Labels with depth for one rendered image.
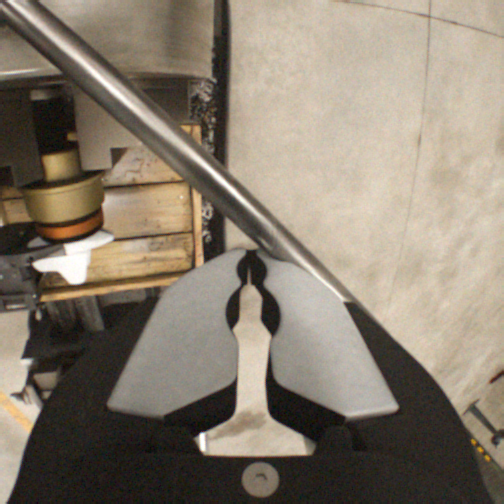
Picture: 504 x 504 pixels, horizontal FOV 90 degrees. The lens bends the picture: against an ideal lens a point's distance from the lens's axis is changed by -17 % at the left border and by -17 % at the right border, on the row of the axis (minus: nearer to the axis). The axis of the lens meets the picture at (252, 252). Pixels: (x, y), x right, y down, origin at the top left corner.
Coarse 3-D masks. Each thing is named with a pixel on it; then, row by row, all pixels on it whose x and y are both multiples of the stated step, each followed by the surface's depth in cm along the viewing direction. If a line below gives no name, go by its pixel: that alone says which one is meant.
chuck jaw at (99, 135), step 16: (144, 80) 24; (160, 80) 24; (176, 80) 24; (80, 96) 23; (160, 96) 24; (176, 96) 25; (80, 112) 24; (96, 112) 24; (176, 112) 25; (80, 128) 24; (96, 128) 25; (112, 128) 25; (80, 144) 25; (96, 144) 25; (112, 144) 26; (128, 144) 26; (96, 160) 26; (112, 160) 27
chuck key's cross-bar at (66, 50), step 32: (0, 0) 6; (32, 0) 6; (32, 32) 6; (64, 32) 7; (64, 64) 7; (96, 64) 7; (96, 96) 8; (128, 96) 8; (128, 128) 8; (160, 128) 8; (192, 160) 9; (224, 192) 10; (256, 224) 10; (288, 256) 11
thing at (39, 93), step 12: (60, 84) 26; (36, 96) 25; (48, 96) 26; (60, 96) 27; (36, 108) 26; (48, 108) 27; (60, 108) 27; (36, 120) 26; (48, 120) 27; (60, 120) 28; (36, 132) 27; (48, 132) 27; (60, 132) 28
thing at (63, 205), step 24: (48, 144) 27; (72, 144) 28; (48, 168) 24; (72, 168) 26; (24, 192) 24; (48, 192) 24; (72, 192) 26; (96, 192) 28; (48, 216) 26; (72, 216) 27; (96, 216) 30; (48, 240) 28; (72, 240) 28
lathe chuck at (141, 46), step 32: (64, 0) 11; (96, 0) 12; (128, 0) 13; (160, 0) 15; (192, 0) 17; (0, 32) 10; (96, 32) 13; (128, 32) 14; (160, 32) 16; (192, 32) 18; (0, 64) 11; (32, 64) 12; (128, 64) 15; (160, 64) 16; (192, 64) 19
